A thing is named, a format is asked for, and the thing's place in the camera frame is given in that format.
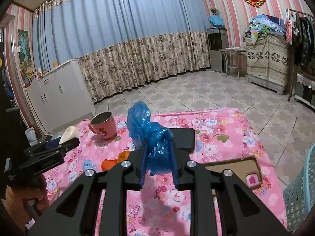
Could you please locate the wall picture poster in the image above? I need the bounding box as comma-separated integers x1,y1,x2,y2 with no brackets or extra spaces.
18,29,32,65

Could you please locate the white cabinet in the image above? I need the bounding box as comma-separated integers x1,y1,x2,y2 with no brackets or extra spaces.
26,59,95,134

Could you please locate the small metal table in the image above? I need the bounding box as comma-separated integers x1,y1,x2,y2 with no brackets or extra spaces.
219,47,247,78

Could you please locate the person's left hand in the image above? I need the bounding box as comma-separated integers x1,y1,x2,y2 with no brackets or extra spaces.
4,174,50,235

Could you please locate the teal plastic basket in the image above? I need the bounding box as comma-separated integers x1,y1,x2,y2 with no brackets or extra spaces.
283,144,315,232

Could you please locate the cloth covered chest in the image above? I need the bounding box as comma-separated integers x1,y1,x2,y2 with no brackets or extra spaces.
244,31,290,95

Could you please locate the blue covered potted plant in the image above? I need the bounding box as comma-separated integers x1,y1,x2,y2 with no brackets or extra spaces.
208,7,225,28

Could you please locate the black flat case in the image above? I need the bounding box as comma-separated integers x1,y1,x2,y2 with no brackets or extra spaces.
170,128,195,153

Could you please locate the clothes rack with garments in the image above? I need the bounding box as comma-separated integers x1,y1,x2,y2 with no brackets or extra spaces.
285,9,314,100

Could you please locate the grey water dispenser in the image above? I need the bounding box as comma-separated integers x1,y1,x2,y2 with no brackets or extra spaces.
207,28,229,73

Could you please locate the pile of blue clothes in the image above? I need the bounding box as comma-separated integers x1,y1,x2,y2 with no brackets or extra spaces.
249,14,286,46

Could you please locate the white tape roll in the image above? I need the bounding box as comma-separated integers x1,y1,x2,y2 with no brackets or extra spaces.
59,126,80,145

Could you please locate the low tv stand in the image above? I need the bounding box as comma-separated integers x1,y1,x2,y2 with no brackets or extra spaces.
294,72,315,110

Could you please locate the blue plastic bag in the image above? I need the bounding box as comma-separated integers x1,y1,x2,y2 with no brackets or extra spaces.
127,101,173,175

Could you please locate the orange snack wrapper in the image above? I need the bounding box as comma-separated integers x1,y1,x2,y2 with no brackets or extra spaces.
117,150,131,162

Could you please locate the brown phone case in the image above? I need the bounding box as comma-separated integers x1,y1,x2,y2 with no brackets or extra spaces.
202,156,263,190

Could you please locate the teal tissue box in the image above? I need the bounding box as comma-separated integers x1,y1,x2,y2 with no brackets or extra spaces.
45,136,61,150

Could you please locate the blue floral curtain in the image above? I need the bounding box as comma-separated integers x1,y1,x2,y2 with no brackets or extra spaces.
32,0,210,101

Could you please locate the orange peel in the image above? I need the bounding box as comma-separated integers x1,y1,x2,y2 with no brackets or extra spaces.
101,159,118,171

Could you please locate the pink metal mug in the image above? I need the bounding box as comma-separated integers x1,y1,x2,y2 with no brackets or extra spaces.
89,111,117,140

